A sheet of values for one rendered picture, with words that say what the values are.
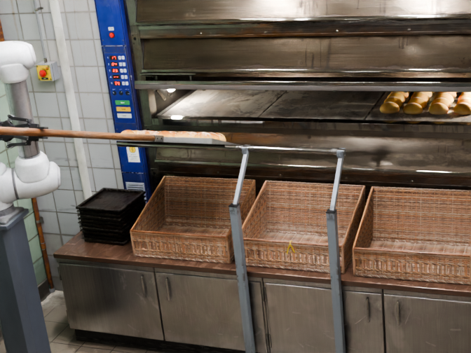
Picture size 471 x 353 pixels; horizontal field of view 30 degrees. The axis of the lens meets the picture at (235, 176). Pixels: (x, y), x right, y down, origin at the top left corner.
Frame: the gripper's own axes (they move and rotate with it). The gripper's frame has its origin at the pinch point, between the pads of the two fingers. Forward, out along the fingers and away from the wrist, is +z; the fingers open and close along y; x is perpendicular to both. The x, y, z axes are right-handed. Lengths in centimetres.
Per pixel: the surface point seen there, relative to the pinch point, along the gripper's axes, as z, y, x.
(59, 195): -101, 37, -168
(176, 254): 0, 60, -125
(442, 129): 128, -10, -152
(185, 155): -12, 9, -157
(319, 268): 77, 60, -125
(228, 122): 15, -10, -151
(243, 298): 40, 78, -121
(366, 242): 94, 48, -148
